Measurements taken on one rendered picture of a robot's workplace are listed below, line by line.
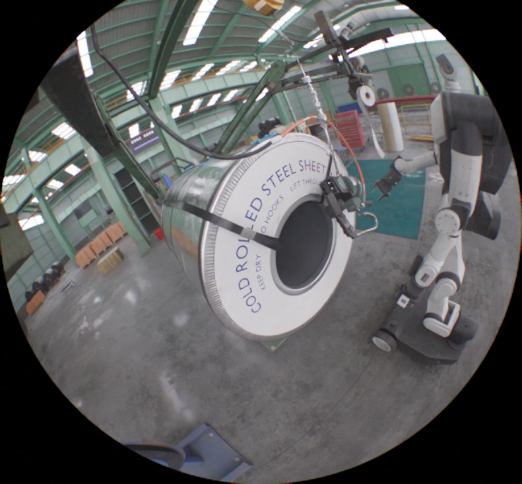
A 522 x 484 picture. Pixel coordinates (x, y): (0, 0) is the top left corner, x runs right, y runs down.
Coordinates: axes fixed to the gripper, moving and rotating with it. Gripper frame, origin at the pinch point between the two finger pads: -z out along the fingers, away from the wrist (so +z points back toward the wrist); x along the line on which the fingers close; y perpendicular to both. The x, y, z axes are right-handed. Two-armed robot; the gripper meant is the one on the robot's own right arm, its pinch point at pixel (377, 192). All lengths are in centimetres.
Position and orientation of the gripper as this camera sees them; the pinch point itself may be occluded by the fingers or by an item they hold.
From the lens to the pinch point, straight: 119.5
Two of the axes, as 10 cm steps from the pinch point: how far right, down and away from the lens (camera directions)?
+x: -4.0, -8.1, 4.2
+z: 3.7, -5.7, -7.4
